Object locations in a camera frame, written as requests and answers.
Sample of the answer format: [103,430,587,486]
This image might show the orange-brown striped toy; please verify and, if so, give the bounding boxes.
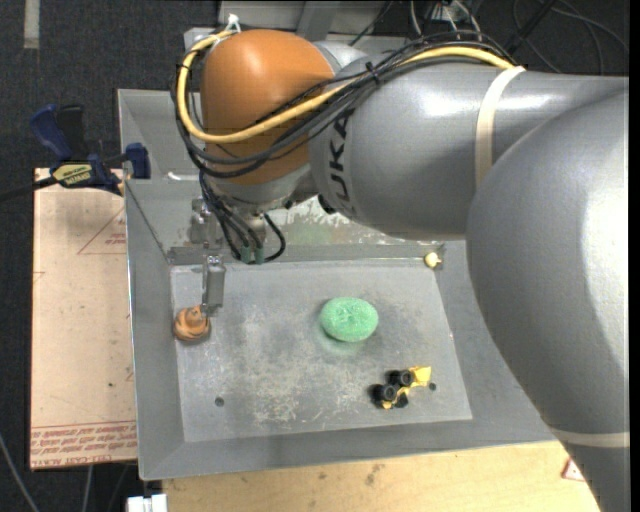
[172,305,213,344]

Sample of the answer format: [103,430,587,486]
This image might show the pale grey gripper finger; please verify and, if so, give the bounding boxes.
[201,253,228,318]

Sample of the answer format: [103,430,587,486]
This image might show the green round sponge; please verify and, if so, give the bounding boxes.
[318,296,380,344]

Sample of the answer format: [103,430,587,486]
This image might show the brown cardboard board, red print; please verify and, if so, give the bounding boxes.
[29,167,139,471]

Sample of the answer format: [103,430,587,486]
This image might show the grey metal bin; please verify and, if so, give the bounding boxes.
[117,88,559,482]

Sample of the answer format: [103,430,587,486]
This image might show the yellow and black toy vehicle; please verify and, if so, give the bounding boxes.
[368,365,433,412]

